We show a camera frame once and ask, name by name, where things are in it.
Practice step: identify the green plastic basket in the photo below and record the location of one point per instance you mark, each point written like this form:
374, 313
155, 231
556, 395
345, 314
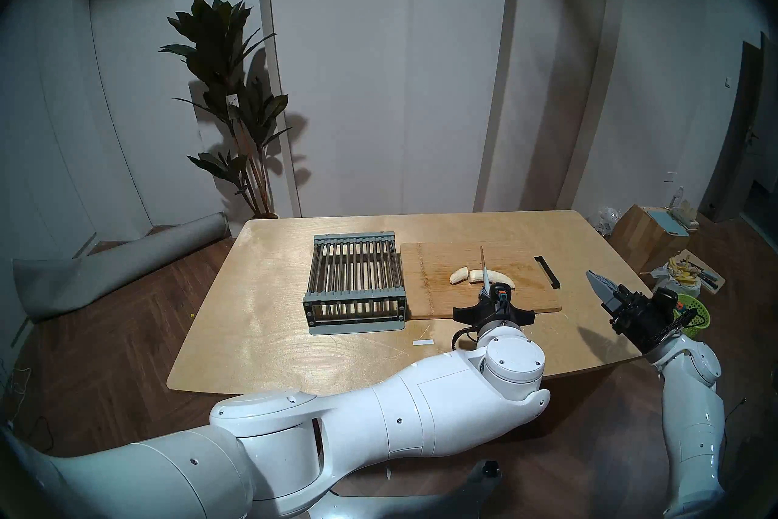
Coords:
699, 311

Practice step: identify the brown open door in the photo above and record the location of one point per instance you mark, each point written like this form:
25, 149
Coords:
735, 147

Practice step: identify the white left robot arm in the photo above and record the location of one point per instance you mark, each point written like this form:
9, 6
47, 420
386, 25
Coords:
364, 420

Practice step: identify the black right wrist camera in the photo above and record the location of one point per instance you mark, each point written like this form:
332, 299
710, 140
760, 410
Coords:
665, 300

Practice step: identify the wooden cutting board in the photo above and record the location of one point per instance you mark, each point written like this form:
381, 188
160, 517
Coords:
437, 293

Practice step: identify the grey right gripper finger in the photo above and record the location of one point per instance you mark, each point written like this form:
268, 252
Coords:
603, 294
608, 283

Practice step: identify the grey metal dish rack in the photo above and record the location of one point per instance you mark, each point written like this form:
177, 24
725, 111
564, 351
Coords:
352, 237

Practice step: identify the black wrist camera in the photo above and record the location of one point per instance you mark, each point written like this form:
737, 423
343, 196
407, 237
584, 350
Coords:
665, 300
502, 299

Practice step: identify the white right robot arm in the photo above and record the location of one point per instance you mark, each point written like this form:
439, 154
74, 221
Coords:
693, 414

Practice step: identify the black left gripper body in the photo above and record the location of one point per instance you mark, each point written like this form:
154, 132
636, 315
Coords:
492, 320

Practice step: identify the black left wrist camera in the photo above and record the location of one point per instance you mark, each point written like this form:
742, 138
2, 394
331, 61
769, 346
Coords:
502, 299

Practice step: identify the wooden box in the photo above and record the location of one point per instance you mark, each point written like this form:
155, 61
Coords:
632, 238

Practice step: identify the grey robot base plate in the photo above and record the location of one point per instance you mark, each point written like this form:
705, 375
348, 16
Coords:
364, 508

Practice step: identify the clear water bottle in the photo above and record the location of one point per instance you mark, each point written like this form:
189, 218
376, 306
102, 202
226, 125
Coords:
678, 197

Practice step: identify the short peeled banana piece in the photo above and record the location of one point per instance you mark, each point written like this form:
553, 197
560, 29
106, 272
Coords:
459, 276

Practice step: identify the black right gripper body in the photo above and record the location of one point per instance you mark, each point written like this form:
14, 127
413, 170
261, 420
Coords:
638, 320

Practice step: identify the rolled grey floor mat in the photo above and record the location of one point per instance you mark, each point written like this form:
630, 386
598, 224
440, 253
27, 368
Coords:
121, 265

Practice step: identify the long peeled banana piece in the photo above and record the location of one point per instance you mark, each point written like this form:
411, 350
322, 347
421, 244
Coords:
501, 279

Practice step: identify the tall green potted plant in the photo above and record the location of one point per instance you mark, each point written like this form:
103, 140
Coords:
213, 31

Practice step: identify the yellow banana peels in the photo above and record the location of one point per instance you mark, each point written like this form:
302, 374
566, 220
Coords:
681, 269

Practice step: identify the small wooden tray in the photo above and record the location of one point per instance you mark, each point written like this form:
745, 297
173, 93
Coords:
711, 280

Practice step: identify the light blue plastic board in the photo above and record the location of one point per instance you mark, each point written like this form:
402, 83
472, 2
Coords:
665, 220

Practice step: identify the white plastic bag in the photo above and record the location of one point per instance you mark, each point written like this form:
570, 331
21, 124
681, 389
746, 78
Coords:
603, 220

